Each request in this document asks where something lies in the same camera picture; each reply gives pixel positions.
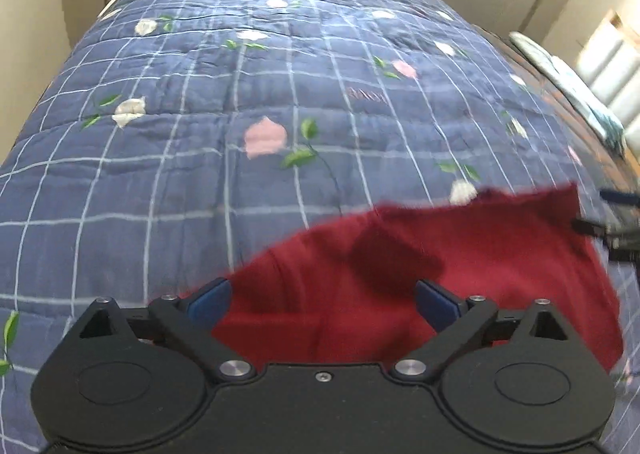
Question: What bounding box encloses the blue plaid floral quilt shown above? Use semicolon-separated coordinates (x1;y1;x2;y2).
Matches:
1;0;632;453

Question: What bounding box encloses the dark quilted mattress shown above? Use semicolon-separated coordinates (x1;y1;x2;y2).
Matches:
474;25;638;191

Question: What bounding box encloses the white floral pillow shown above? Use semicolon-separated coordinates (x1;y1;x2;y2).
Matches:
509;32;625;156

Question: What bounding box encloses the white padded headboard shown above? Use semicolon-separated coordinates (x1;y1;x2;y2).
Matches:
576;10;639;127

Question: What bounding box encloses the red long-sleeve sweater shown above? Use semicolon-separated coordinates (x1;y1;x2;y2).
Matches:
212;185;624;368

